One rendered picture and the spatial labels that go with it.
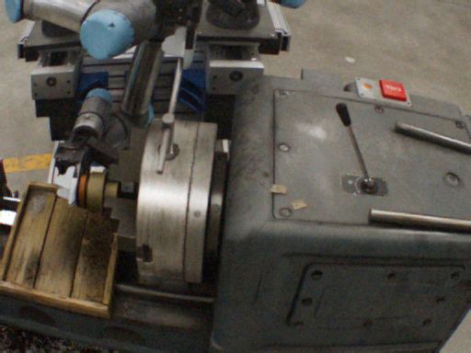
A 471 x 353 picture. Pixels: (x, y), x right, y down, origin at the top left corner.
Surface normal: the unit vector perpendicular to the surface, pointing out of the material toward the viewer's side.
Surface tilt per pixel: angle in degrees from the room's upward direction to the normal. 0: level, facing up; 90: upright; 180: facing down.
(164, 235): 68
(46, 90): 90
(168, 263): 90
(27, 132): 0
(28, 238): 0
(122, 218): 5
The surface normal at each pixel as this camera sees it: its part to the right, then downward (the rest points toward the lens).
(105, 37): -0.53, 0.54
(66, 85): 0.08, 0.69
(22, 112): 0.09, -0.72
